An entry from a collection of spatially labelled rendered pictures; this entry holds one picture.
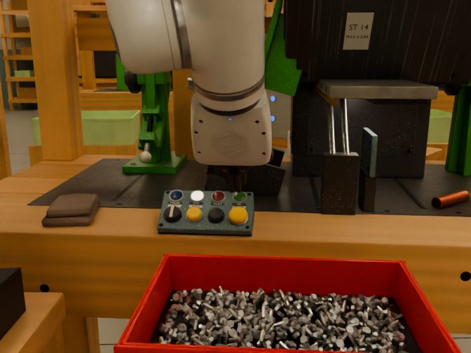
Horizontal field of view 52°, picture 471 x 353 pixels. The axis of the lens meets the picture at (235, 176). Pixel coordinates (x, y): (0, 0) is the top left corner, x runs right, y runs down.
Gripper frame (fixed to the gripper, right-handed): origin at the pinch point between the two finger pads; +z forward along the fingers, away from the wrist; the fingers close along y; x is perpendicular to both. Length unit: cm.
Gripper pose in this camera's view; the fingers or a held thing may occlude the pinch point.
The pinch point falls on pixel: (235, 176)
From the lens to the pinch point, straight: 68.8
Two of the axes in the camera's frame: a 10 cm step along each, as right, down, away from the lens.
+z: 0.5, 6.5, 7.6
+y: 10.0, 0.2, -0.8
